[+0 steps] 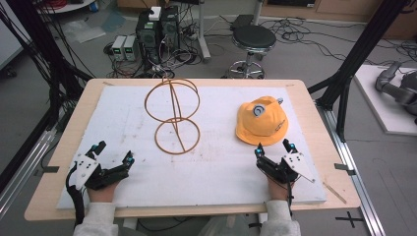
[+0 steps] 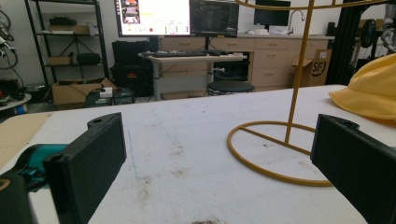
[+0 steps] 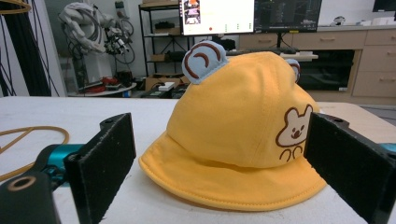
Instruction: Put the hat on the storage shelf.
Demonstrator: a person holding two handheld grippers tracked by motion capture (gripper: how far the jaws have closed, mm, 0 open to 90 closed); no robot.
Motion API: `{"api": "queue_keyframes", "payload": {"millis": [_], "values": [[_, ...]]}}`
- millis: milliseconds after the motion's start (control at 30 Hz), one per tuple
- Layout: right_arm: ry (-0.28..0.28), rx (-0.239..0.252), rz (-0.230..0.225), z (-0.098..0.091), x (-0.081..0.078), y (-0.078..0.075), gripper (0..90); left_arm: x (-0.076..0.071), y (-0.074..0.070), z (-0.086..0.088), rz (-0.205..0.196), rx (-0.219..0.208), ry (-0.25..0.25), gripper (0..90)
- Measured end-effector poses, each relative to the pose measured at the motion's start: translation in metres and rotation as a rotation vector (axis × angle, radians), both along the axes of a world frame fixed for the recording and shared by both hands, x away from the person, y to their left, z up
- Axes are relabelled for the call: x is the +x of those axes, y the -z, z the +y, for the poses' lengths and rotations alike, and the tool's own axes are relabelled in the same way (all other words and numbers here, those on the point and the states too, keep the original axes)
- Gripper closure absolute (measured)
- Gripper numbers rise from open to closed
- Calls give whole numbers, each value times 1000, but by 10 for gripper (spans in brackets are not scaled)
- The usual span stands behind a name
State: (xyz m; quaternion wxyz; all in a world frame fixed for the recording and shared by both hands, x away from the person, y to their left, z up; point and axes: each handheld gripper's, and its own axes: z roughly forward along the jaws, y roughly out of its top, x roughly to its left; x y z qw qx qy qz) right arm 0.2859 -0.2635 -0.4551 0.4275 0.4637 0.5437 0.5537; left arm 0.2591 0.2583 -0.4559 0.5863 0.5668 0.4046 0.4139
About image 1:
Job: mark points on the aluminium rail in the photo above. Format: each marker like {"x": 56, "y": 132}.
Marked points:
{"x": 24, "y": 165}
{"x": 357, "y": 183}

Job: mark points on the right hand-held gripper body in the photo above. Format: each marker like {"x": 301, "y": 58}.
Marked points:
{"x": 296, "y": 163}

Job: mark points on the black round stool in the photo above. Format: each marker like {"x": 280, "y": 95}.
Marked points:
{"x": 254, "y": 36}

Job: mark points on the white round table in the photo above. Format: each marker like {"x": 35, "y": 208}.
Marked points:
{"x": 67, "y": 6}

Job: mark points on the black tape strip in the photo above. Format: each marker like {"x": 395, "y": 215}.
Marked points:
{"x": 344, "y": 168}
{"x": 50, "y": 169}

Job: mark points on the grey power supply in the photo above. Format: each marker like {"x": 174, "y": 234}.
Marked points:
{"x": 130, "y": 47}
{"x": 118, "y": 47}

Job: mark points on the white box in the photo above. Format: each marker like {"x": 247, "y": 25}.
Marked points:
{"x": 154, "y": 13}

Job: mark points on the person's left hand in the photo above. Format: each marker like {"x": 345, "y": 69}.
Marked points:
{"x": 102, "y": 194}

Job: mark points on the person's right hand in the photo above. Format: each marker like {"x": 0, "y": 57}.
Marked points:
{"x": 278, "y": 191}

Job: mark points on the black tape cross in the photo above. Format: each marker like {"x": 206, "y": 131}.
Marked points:
{"x": 350, "y": 219}

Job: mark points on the yellow bucket hat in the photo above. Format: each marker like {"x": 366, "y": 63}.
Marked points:
{"x": 264, "y": 123}

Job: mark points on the blue tape roll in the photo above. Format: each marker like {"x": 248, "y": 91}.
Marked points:
{"x": 93, "y": 6}

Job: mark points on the flat black box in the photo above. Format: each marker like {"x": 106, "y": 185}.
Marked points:
{"x": 242, "y": 21}

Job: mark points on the thin wooden stick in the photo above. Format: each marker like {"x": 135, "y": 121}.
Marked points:
{"x": 335, "y": 192}

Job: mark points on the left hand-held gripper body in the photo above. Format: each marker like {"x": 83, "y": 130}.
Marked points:
{"x": 86, "y": 170}

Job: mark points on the black metal frame post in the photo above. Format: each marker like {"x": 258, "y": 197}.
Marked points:
{"x": 360, "y": 49}
{"x": 42, "y": 42}

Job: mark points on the white foam board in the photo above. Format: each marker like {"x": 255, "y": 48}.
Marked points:
{"x": 209, "y": 177}

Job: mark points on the light wooden table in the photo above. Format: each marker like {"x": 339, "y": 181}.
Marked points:
{"x": 331, "y": 193}

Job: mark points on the grey robot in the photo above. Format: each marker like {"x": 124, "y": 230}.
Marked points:
{"x": 395, "y": 90}

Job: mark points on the clear plastic sheet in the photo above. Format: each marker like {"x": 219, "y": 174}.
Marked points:
{"x": 83, "y": 31}

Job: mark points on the white platform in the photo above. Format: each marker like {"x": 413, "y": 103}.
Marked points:
{"x": 377, "y": 108}

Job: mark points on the grey metal table leg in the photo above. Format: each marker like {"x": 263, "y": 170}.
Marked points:
{"x": 203, "y": 36}

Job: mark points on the black computer tower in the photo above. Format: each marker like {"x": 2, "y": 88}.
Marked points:
{"x": 148, "y": 39}
{"x": 170, "y": 29}

